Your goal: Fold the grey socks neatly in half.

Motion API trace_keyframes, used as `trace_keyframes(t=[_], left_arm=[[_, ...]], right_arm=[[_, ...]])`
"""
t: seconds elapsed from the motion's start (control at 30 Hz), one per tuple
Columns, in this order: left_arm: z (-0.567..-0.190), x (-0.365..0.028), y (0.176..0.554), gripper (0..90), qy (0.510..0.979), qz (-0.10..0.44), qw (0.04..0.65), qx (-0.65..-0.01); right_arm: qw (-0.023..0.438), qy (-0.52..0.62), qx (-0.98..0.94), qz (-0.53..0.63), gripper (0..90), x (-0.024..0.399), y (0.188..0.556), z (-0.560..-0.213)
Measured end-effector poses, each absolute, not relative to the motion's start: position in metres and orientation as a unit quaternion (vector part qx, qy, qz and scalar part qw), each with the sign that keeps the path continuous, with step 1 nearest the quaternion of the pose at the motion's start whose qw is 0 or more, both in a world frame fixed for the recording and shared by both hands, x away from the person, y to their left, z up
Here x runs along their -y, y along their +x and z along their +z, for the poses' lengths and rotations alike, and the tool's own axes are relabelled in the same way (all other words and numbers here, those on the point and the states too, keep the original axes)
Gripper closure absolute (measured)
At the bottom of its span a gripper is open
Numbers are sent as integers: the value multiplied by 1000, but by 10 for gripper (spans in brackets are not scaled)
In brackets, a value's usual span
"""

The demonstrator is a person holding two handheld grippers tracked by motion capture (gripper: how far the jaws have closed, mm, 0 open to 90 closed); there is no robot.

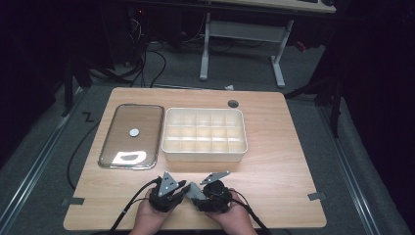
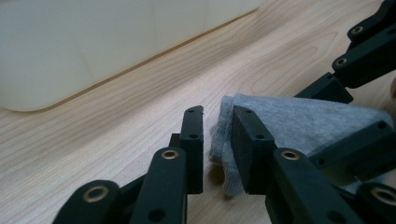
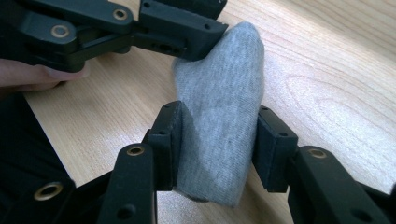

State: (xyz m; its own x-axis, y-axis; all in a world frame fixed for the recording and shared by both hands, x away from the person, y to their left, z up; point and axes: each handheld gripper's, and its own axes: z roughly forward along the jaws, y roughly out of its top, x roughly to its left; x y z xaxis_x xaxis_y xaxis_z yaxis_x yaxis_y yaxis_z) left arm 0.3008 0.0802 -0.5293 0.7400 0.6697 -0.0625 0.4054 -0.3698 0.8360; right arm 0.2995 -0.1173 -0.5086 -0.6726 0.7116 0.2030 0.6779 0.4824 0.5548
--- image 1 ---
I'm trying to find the black metal stand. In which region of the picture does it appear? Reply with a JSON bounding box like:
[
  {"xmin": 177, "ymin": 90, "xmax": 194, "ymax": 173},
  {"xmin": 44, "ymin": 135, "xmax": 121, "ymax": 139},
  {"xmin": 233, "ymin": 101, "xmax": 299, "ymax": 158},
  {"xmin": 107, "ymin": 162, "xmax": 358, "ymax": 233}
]
[
  {"xmin": 60, "ymin": 55, "xmax": 94, "ymax": 118},
  {"xmin": 283, "ymin": 72, "xmax": 346, "ymax": 139}
]

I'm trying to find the white metal desk frame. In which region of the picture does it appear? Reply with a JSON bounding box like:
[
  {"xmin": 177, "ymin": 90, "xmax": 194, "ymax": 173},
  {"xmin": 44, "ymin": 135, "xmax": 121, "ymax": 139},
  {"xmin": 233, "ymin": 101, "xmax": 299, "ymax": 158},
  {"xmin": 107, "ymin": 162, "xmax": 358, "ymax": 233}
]
[{"xmin": 199, "ymin": 0, "xmax": 338, "ymax": 90}]

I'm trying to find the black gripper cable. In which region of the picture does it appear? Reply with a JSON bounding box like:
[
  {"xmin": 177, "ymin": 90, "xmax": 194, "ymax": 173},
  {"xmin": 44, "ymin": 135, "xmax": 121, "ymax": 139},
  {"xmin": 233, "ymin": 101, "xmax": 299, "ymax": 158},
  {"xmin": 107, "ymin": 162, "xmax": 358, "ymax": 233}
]
[
  {"xmin": 107, "ymin": 176, "xmax": 163, "ymax": 235},
  {"xmin": 228, "ymin": 189, "xmax": 273, "ymax": 235}
]

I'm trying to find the clear plastic box lid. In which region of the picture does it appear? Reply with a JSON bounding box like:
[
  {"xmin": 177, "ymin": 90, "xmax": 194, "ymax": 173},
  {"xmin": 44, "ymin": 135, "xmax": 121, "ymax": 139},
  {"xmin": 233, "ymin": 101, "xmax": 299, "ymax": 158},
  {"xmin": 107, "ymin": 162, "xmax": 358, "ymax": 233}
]
[{"xmin": 98, "ymin": 103, "xmax": 165, "ymax": 170}]

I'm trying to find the person's left hand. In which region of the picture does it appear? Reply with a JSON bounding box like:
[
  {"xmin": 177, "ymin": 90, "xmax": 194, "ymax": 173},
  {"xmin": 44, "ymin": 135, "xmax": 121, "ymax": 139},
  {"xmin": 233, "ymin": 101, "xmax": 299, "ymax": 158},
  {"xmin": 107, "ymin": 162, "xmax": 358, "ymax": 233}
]
[{"xmin": 129, "ymin": 189, "xmax": 174, "ymax": 235}]

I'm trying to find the bundle of black cables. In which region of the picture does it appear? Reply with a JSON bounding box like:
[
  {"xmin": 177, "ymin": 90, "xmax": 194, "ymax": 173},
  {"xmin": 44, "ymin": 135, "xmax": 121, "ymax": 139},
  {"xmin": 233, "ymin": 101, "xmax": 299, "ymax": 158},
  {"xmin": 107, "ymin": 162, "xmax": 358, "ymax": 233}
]
[{"xmin": 87, "ymin": 14, "xmax": 168, "ymax": 89}]

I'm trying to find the black floor cable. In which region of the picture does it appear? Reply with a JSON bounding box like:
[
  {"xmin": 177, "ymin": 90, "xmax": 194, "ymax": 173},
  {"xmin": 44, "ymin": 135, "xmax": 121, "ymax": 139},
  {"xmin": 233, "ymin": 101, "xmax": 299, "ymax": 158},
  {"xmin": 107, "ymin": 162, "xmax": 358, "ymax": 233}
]
[{"xmin": 66, "ymin": 119, "xmax": 102, "ymax": 191}]

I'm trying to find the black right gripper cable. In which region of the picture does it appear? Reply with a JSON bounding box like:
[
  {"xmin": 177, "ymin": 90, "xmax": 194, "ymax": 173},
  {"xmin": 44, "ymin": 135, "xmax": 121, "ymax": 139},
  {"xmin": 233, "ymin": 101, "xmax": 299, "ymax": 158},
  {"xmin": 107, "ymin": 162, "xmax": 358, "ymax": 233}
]
[{"xmin": 228, "ymin": 189, "xmax": 273, "ymax": 235}]

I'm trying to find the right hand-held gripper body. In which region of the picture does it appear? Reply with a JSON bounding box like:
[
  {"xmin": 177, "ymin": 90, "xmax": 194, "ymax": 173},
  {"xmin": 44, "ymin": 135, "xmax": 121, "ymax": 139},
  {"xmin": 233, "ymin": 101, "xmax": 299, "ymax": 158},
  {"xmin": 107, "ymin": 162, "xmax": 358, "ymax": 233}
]
[{"xmin": 199, "ymin": 170, "xmax": 234, "ymax": 213}]

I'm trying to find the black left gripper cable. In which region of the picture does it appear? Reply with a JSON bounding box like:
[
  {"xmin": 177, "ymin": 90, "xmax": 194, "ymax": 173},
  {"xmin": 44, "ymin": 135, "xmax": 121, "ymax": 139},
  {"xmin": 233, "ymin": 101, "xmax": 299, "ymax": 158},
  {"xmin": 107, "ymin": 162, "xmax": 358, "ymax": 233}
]
[{"xmin": 107, "ymin": 176, "xmax": 163, "ymax": 235}]

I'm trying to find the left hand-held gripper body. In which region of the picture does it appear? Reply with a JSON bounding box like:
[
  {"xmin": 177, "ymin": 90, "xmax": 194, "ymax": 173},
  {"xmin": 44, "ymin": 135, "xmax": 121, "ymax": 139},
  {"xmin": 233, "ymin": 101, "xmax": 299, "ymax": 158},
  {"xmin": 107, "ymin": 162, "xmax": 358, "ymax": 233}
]
[{"xmin": 148, "ymin": 170, "xmax": 187, "ymax": 213}]

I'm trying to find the grey tape piece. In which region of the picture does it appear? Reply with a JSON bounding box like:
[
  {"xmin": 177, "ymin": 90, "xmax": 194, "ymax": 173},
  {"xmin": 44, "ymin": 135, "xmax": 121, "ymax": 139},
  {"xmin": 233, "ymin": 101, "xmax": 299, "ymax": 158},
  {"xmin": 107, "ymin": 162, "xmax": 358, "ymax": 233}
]
[
  {"xmin": 61, "ymin": 197, "xmax": 86, "ymax": 208},
  {"xmin": 306, "ymin": 191, "xmax": 328, "ymax": 202}
]

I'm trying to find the metal floor rail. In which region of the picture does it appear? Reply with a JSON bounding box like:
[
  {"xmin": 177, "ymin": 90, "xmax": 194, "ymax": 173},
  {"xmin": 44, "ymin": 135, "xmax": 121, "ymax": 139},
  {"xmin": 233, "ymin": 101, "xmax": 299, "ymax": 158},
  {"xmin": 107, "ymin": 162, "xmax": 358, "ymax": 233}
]
[
  {"xmin": 316, "ymin": 103, "xmax": 384, "ymax": 235},
  {"xmin": 0, "ymin": 87, "xmax": 86, "ymax": 231}
]

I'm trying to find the white divided storage box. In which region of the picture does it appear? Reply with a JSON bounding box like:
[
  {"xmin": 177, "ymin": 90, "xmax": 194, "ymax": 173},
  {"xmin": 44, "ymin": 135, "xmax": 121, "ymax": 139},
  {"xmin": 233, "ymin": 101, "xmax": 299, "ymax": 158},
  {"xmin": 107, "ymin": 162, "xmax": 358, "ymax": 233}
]
[{"xmin": 161, "ymin": 107, "xmax": 249, "ymax": 164}]

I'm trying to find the person's right hand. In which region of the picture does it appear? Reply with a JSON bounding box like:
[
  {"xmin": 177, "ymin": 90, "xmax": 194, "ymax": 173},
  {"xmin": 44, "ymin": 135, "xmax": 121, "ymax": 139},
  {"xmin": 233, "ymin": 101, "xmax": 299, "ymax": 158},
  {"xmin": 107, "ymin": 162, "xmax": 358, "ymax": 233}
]
[{"xmin": 205, "ymin": 188, "xmax": 259, "ymax": 235}]

